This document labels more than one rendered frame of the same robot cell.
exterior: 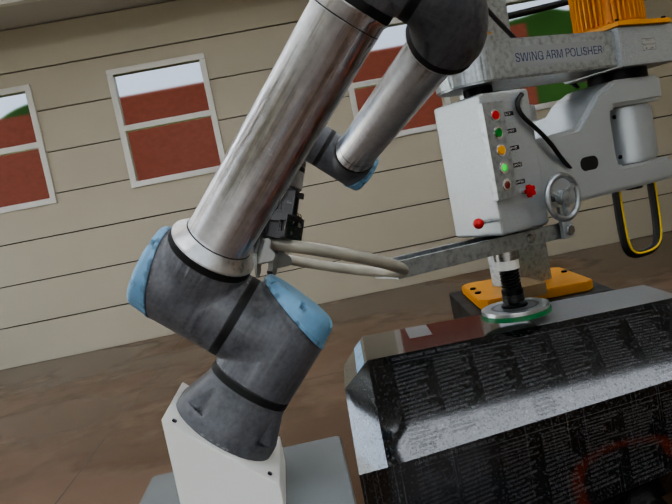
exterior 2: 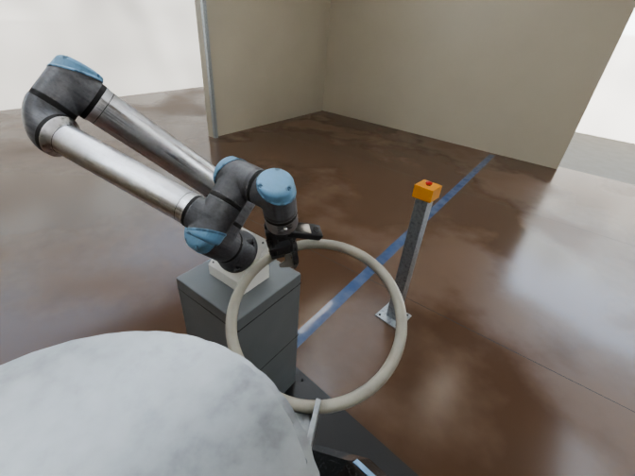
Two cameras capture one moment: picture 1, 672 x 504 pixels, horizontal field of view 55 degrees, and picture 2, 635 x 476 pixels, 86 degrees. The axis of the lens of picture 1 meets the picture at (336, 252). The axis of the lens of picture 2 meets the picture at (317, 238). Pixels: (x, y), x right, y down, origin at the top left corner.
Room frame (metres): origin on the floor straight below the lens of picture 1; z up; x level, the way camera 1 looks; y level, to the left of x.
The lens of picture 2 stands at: (2.11, -0.48, 1.87)
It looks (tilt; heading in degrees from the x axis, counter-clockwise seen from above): 33 degrees down; 128
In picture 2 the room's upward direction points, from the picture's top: 5 degrees clockwise
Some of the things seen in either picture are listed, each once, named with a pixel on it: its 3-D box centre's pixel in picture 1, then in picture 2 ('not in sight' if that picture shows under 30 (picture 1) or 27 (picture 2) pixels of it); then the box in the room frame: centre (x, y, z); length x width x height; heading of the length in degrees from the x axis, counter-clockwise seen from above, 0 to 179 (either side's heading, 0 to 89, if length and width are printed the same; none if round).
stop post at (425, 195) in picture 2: not in sight; (408, 258); (1.45, 1.37, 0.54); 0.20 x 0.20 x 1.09; 88
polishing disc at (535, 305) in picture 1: (515, 307); not in sight; (2.02, -0.53, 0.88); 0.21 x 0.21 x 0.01
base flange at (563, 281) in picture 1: (522, 285); not in sight; (2.91, -0.81, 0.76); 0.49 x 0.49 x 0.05; 88
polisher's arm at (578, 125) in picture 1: (580, 156); not in sight; (2.20, -0.88, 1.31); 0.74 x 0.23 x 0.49; 118
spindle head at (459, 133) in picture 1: (509, 165); not in sight; (2.06, -0.60, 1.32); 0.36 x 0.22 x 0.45; 118
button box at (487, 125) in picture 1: (497, 151); not in sight; (1.89, -0.52, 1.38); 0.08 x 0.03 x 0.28; 118
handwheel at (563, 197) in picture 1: (554, 198); not in sight; (1.97, -0.69, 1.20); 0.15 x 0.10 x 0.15; 118
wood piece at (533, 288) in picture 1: (525, 287); not in sight; (2.66, -0.75, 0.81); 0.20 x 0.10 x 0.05; 6
